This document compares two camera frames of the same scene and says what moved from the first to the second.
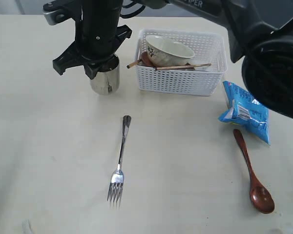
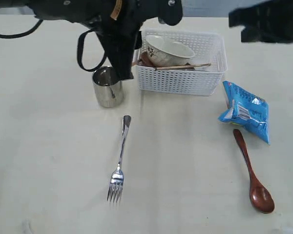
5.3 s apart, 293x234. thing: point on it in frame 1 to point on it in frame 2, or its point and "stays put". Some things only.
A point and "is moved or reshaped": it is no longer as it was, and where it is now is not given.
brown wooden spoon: (261, 199) stays put
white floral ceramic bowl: (162, 52) stays put
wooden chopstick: (181, 67) stays put
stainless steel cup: (106, 83) is moved or reshaped
